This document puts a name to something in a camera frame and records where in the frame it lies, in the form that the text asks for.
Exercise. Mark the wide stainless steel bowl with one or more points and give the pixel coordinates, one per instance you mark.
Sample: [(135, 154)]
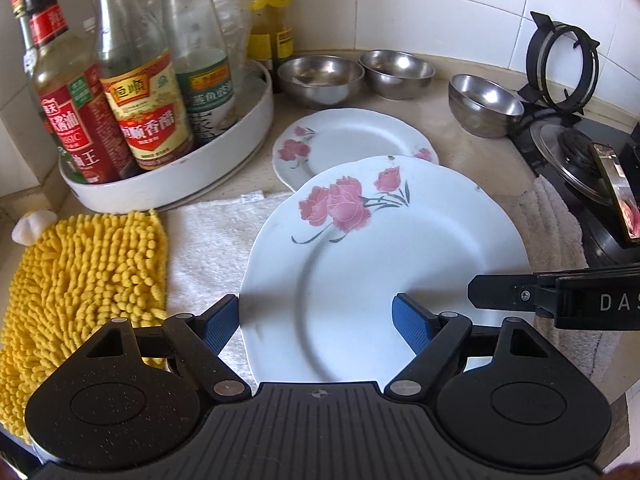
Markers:
[(320, 77)]

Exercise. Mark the white capped glass bottle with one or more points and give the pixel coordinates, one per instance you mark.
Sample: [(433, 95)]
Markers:
[(27, 30)]

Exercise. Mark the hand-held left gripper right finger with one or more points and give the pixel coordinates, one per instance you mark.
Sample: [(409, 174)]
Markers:
[(412, 322)]

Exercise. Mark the white towel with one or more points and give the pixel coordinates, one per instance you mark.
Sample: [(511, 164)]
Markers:
[(210, 245)]

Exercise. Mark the large white floral plate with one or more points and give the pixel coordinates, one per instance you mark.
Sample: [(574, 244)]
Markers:
[(350, 270)]

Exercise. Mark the steel burner plate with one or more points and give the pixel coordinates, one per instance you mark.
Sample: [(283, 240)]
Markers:
[(550, 145)]

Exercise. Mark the small white floral plate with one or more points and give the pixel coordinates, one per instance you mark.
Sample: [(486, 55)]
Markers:
[(345, 140)]

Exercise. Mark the green label sauce bottle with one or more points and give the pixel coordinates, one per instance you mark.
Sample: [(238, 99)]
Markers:
[(205, 60)]

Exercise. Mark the yellow label vinegar bottle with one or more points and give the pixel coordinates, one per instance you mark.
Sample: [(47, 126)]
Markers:
[(145, 110)]

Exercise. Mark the deep stainless steel bowl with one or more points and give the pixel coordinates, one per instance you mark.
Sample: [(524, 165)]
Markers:
[(482, 105)]

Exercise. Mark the black gas stove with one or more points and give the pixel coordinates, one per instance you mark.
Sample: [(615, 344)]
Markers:
[(600, 240)]

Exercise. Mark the yellow chenille cloth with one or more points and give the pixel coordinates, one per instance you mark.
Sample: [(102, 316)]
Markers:
[(85, 285)]

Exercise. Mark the clear plastic bottle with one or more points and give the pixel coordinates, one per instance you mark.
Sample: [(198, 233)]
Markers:
[(232, 25)]

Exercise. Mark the smartphone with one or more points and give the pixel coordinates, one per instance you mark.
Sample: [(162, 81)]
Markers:
[(620, 190)]

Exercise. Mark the white round tray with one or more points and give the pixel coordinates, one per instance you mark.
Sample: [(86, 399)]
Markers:
[(200, 160)]

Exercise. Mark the yellow green label bottle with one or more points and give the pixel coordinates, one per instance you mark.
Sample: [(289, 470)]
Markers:
[(270, 25)]

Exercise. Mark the garlic bulb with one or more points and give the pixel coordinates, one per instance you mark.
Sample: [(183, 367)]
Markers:
[(32, 225)]

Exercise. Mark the red label sauce bottle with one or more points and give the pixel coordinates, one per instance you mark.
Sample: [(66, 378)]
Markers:
[(75, 110)]

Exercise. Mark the beige towel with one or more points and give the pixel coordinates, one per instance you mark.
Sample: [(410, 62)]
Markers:
[(555, 240)]

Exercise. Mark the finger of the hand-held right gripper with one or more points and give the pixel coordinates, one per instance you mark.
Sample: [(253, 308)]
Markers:
[(500, 292)]

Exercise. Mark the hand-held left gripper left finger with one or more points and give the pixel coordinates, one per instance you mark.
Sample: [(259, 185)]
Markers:
[(220, 325)]

